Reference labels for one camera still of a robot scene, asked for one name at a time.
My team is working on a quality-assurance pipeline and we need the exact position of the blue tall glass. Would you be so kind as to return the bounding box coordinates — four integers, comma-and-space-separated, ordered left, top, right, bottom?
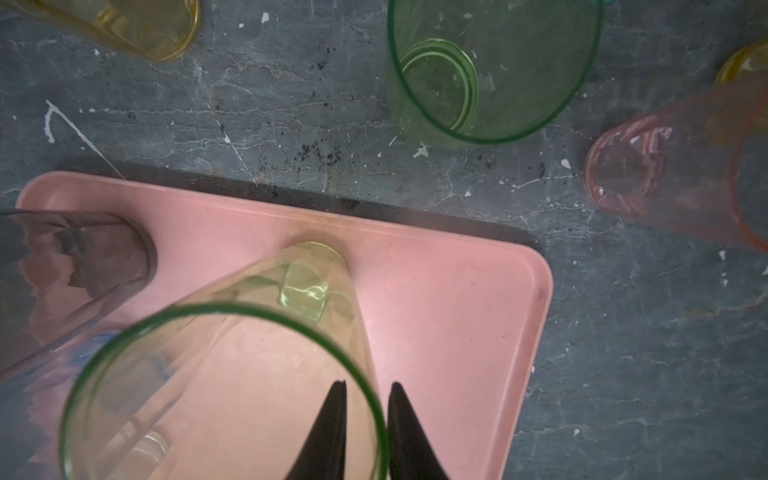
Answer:
1, 331, 178, 479

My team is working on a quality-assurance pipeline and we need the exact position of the pink plastic tray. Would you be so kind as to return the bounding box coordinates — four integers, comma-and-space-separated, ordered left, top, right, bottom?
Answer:
16, 172, 553, 479

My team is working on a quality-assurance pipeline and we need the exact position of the pink short glass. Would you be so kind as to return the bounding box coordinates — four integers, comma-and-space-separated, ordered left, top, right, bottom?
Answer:
584, 73, 767, 251

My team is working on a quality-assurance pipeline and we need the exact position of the green short glass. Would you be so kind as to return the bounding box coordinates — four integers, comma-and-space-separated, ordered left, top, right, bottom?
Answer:
385, 0, 604, 149

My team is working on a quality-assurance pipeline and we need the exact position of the dark grey tall glass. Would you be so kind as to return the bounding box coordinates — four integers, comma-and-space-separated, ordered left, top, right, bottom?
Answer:
1, 209, 157, 378

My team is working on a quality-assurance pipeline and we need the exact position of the yellow short glass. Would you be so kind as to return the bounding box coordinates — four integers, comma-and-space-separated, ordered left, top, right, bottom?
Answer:
1, 0, 201, 62

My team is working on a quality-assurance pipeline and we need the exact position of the amber tall glass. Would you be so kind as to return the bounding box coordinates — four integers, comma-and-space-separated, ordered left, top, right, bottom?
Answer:
714, 40, 768, 85

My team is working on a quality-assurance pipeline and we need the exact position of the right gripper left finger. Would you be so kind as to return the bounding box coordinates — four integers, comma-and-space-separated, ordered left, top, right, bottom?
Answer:
286, 381, 347, 480

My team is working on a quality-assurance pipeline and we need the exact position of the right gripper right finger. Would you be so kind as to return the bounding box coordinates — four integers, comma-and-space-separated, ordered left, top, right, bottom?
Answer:
387, 382, 448, 480

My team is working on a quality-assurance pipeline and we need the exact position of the green tall glass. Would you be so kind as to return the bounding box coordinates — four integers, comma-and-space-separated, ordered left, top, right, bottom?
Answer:
58, 241, 390, 480

